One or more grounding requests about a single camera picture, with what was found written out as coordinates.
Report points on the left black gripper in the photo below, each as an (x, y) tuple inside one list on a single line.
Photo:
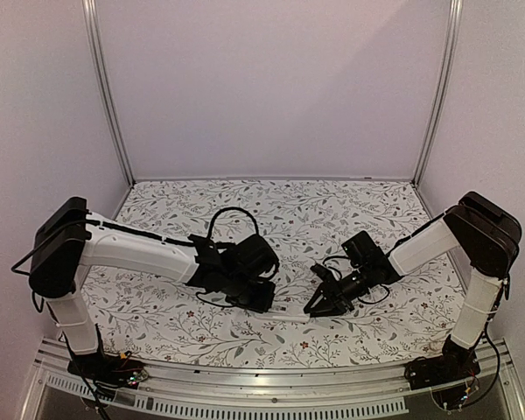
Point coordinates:
[(263, 304)]

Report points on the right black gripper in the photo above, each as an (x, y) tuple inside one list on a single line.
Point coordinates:
[(332, 292)]

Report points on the white remote control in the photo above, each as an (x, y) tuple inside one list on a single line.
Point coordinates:
[(287, 313)]

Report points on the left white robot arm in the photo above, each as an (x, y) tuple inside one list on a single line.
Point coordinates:
[(74, 237)]

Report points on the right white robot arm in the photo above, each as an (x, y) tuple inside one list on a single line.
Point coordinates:
[(484, 233)]

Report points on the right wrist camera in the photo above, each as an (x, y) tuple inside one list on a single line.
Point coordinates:
[(323, 273)]

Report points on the front aluminium rail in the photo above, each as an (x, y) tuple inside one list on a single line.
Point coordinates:
[(180, 391)]

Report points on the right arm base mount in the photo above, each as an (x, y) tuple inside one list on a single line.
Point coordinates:
[(453, 364)]

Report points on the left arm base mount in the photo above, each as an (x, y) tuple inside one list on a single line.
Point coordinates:
[(114, 371)]

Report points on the right aluminium frame post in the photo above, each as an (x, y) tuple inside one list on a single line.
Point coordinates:
[(442, 86)]

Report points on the aluminium frame post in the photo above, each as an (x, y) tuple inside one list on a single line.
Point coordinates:
[(91, 19), (442, 86)]

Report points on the left aluminium frame post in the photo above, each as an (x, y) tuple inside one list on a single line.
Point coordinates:
[(91, 19)]

